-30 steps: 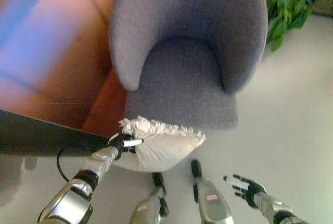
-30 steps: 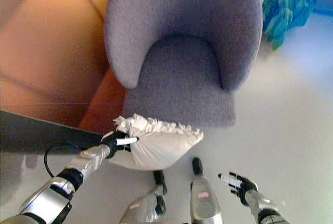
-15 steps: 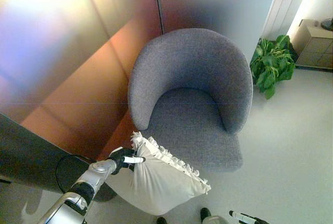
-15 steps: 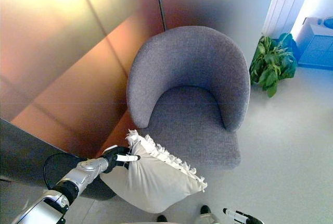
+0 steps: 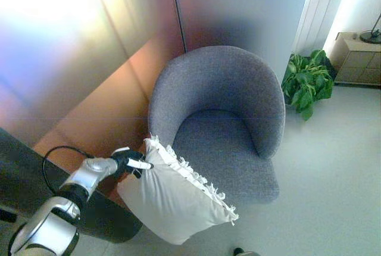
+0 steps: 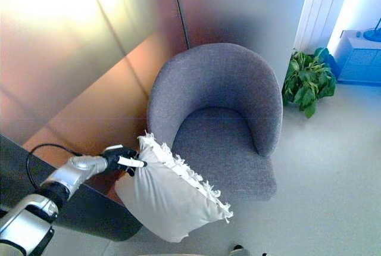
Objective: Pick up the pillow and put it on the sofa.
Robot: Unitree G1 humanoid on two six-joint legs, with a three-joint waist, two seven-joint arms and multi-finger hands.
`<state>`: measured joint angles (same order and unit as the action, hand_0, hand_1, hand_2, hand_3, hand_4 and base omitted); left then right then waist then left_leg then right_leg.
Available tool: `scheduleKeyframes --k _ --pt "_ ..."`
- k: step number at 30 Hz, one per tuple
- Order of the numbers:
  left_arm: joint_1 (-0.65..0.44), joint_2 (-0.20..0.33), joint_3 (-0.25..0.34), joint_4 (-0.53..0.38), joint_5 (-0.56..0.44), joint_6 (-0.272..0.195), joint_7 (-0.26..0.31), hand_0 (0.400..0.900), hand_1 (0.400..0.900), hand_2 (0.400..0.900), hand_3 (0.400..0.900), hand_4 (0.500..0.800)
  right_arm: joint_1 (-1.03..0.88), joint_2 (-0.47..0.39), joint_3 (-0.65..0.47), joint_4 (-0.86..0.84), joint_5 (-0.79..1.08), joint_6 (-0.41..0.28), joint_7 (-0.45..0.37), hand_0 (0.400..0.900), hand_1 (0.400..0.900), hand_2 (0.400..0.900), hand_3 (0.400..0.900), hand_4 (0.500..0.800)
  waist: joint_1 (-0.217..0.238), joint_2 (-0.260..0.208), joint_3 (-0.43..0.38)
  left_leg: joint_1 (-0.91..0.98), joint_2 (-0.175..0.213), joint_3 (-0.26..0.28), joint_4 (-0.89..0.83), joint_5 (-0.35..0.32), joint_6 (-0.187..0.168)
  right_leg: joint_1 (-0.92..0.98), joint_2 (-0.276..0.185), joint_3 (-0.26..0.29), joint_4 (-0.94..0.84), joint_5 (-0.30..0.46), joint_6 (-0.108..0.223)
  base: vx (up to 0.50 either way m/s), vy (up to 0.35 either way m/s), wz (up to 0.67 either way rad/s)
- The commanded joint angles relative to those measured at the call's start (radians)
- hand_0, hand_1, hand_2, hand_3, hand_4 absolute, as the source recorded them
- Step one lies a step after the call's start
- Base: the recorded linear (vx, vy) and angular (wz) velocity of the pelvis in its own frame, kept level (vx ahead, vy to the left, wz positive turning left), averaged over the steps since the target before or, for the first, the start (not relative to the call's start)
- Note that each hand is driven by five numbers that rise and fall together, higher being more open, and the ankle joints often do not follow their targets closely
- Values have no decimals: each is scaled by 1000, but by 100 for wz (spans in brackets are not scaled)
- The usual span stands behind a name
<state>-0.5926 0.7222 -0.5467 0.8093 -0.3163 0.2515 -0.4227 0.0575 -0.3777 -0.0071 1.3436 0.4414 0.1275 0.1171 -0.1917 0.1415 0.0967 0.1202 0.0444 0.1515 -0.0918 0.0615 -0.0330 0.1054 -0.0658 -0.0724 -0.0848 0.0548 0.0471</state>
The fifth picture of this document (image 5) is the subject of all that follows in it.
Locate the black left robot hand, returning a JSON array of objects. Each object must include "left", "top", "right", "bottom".
[{"left": 111, "top": 146, "right": 154, "bottom": 180}]

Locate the white fringed pillow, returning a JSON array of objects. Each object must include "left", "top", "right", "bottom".
[{"left": 116, "top": 132, "right": 240, "bottom": 245}]

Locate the dark rounded table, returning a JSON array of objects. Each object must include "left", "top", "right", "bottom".
[{"left": 0, "top": 127, "right": 143, "bottom": 243}]

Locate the grey fabric tub armchair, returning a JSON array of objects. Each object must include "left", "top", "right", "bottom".
[{"left": 148, "top": 45, "right": 286, "bottom": 206}]

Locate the black robot foot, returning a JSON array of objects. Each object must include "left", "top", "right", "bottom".
[{"left": 233, "top": 246, "right": 254, "bottom": 256}]

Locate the green leafy potted plant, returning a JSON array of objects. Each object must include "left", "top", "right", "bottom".
[{"left": 281, "top": 49, "right": 334, "bottom": 122}]

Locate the beige low drawer cabinet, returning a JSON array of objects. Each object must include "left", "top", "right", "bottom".
[{"left": 329, "top": 32, "right": 381, "bottom": 86}]

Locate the black desk lamp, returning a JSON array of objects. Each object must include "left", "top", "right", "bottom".
[{"left": 359, "top": 11, "right": 381, "bottom": 43}]

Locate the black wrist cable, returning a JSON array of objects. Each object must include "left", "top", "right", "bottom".
[{"left": 42, "top": 146, "right": 96, "bottom": 193}]

